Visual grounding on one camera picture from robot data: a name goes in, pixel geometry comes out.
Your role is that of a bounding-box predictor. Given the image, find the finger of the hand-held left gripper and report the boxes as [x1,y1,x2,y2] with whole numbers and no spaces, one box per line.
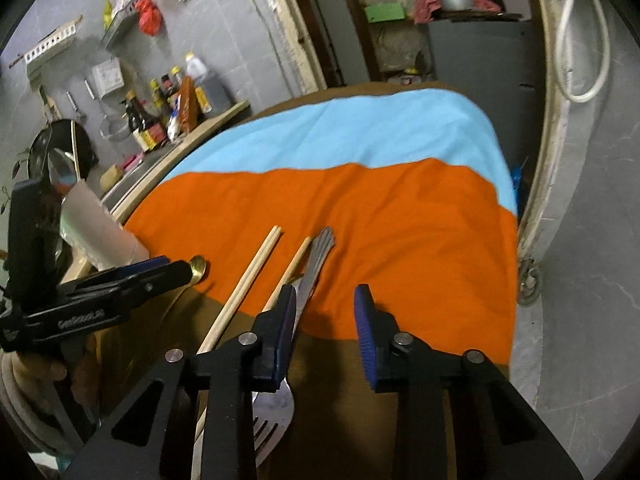
[114,259,197,312]
[59,255,172,297]

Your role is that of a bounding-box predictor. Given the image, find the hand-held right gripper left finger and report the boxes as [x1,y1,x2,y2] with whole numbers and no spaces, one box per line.
[62,284,298,480]

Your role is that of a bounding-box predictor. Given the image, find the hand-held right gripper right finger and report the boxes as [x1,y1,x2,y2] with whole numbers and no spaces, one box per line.
[352,283,585,480]

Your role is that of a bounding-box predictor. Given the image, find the steel knife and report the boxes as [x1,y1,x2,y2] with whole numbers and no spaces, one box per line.
[289,274,307,321]

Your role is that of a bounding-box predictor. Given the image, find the white plastic utensil basket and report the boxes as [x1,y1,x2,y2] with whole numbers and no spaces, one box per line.
[59,182,151,274]

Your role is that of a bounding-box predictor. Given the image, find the steel spoon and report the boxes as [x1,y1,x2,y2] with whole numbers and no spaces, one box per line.
[48,147,79,194]

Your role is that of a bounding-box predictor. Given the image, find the steel fork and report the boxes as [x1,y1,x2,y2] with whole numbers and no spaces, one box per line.
[250,226,336,469]

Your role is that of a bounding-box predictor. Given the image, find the person's left hand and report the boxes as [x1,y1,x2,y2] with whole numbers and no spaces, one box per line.
[12,331,104,411]

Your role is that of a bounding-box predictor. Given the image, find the bare plant branches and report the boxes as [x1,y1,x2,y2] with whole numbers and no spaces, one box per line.
[0,147,34,212]

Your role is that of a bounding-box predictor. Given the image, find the yellow sponge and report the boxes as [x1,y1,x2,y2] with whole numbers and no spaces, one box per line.
[99,163,125,189]

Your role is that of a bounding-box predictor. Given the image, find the black wok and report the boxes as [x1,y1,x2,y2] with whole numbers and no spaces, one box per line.
[29,119,97,182]

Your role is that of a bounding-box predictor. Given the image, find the striped colourful cloth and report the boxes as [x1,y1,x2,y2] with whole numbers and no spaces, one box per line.
[95,80,521,480]

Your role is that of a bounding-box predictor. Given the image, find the hanging metal strainer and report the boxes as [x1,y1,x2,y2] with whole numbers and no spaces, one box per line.
[99,114,132,142]

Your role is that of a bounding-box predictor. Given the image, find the large dark sauce bottle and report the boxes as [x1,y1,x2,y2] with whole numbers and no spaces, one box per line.
[124,90,169,155]

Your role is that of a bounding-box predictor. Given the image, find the beige kitchen counter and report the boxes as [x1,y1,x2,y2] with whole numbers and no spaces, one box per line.
[99,100,251,222]

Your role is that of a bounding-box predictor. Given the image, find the orange chili bag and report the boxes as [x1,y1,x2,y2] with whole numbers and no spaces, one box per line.
[177,75,202,134]

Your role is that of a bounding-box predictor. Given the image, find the large oil jug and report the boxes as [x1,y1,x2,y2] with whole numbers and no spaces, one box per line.
[184,52,234,112]

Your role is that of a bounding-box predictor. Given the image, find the red plastic bag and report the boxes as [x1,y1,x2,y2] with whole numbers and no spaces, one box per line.
[134,0,164,37]

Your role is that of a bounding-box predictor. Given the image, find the snack packets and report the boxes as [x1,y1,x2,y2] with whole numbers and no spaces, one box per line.
[102,0,139,29]

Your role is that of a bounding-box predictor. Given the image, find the grey cabinet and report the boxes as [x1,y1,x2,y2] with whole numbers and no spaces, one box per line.
[426,16,544,171]

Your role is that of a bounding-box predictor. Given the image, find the green box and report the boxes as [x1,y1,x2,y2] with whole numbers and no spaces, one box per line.
[363,2,406,24]

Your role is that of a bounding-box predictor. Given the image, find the red cloth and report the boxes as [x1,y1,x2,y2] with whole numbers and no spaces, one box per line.
[412,0,502,24]

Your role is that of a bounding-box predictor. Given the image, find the dark wooden board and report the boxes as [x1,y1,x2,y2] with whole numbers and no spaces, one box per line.
[434,10,522,22]

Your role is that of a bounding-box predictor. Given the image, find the white wall holder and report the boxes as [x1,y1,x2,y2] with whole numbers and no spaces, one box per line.
[90,57,125,97]

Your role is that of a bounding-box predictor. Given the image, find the white wall basket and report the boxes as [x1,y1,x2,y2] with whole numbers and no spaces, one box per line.
[22,15,84,69]

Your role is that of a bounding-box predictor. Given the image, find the grey wall shelf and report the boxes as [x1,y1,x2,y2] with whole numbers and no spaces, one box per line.
[99,7,139,49]

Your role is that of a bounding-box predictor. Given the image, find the white cable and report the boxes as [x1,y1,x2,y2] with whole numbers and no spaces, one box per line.
[239,0,297,92]

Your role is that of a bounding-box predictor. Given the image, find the white hose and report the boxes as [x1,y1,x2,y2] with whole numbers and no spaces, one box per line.
[556,0,612,104]

